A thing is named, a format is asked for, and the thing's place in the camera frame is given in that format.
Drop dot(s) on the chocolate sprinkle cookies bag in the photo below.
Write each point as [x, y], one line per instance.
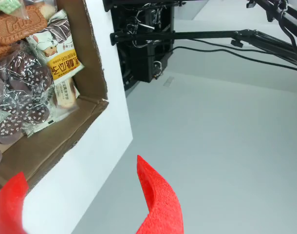
[24, 80]

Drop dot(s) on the yellow label snack packet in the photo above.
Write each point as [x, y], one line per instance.
[63, 65]

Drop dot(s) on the white cookie snack packet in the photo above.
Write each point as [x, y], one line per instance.
[63, 97]

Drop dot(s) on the pastel marshmallow bag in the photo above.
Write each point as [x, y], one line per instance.
[7, 5]

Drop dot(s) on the brown cardboard box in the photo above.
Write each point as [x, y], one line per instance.
[85, 61]

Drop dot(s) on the black camera stand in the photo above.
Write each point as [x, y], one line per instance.
[294, 18]
[187, 34]

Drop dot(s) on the brown Lotus biscuit pack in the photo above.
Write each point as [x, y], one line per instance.
[17, 24]

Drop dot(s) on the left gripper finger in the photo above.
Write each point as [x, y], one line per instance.
[7, 209]
[165, 207]

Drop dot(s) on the black equipment cart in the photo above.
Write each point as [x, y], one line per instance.
[143, 65]

